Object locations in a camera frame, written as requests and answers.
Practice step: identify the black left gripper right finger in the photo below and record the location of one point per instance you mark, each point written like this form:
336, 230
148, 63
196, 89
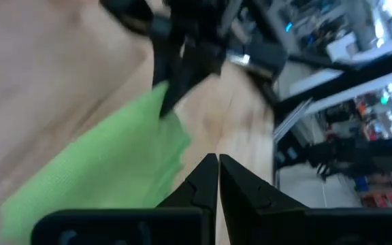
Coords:
243, 194

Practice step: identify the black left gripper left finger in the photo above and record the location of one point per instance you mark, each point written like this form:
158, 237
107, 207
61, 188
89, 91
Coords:
199, 190

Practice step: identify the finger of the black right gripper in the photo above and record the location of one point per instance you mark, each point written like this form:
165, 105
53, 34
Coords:
179, 88

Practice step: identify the green microfiber towel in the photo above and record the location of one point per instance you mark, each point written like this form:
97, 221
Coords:
97, 163

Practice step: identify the black pole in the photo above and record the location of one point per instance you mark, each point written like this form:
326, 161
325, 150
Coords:
352, 76

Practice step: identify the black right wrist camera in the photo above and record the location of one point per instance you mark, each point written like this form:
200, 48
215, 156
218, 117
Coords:
260, 61

